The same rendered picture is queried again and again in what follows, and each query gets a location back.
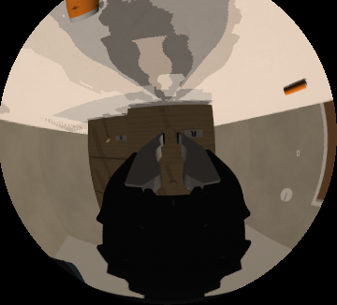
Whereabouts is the dark brown wooden drawer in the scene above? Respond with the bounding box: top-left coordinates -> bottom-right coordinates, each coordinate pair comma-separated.
91,160 -> 124,193
97,194 -> 103,207
127,105 -> 215,166
90,118 -> 128,158
156,165 -> 190,196

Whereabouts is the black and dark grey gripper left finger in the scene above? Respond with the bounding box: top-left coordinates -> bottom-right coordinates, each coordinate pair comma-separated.
96,132 -> 165,225

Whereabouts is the wooden chest of drawers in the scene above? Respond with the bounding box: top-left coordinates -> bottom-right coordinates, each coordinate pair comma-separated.
88,115 -> 127,209

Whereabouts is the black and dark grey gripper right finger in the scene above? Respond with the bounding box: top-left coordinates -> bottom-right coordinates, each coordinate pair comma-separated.
177,132 -> 251,219

